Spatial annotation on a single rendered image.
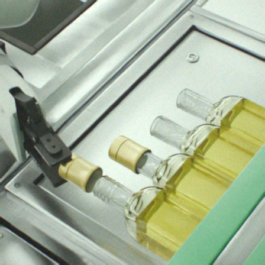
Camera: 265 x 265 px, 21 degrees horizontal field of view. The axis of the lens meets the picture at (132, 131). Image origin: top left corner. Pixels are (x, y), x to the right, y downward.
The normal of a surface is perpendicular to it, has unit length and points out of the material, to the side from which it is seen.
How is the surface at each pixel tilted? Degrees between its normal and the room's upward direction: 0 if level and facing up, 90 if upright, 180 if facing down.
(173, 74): 90
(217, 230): 90
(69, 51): 90
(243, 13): 90
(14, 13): 162
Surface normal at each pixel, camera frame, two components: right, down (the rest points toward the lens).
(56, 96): -0.06, -0.64
